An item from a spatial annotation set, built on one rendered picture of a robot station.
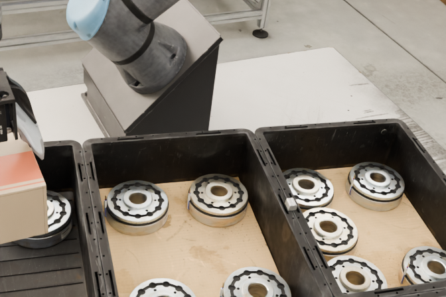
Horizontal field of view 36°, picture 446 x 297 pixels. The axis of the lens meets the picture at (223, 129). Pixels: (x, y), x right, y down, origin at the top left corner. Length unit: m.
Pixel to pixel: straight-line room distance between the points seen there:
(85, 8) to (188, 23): 0.26
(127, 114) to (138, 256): 0.40
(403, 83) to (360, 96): 1.55
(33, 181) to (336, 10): 3.23
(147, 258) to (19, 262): 0.19
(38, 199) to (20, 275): 0.32
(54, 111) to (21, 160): 0.81
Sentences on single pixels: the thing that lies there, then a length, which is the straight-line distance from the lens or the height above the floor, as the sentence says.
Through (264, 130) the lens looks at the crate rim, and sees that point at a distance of 1.24.
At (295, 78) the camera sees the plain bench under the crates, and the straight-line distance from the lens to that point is 1.85.
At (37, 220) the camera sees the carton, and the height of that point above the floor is 1.08.
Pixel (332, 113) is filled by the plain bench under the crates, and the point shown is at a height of 0.70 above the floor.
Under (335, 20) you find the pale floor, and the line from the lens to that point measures 3.80.
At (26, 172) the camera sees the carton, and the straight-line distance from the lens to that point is 0.81.
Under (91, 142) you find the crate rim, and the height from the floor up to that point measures 0.93.
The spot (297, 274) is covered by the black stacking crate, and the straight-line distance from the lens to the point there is 1.06.
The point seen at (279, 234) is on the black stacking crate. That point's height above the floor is 0.89.
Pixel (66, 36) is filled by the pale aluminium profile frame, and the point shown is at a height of 0.13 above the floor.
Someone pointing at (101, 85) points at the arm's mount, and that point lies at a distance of 1.54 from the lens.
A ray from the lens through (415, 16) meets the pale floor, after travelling 4.05.
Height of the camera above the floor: 1.65
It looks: 36 degrees down
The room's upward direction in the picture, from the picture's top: 8 degrees clockwise
